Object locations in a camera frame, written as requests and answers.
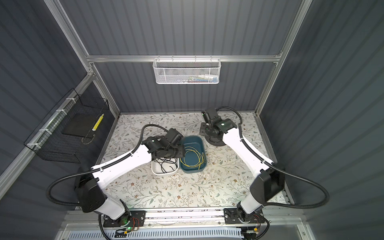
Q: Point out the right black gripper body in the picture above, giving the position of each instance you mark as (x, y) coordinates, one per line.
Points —
(202, 128)

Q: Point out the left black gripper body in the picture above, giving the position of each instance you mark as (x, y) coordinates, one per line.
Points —
(177, 151)

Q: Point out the dark grey cable spool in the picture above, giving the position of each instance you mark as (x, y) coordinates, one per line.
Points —
(212, 135)

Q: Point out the white plastic tray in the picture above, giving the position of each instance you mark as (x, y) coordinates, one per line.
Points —
(165, 167)

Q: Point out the teal plastic tray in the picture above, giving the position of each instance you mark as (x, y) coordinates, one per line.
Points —
(194, 160)

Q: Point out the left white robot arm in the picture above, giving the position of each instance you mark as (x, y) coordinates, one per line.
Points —
(90, 185)

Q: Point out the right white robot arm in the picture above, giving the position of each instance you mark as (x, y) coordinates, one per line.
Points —
(269, 177)

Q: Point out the items in white basket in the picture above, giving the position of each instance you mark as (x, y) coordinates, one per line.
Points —
(210, 79)

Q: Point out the yellow marker pen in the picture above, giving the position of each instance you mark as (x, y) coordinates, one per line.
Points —
(98, 122)

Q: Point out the black flat pad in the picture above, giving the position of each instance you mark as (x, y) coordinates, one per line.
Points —
(80, 125)

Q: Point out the white wire mesh basket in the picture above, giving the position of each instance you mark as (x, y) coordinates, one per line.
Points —
(166, 73)

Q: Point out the black wire mesh basket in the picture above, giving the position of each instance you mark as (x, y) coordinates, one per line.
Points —
(48, 142)

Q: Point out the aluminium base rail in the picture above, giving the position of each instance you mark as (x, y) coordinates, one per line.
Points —
(185, 218)

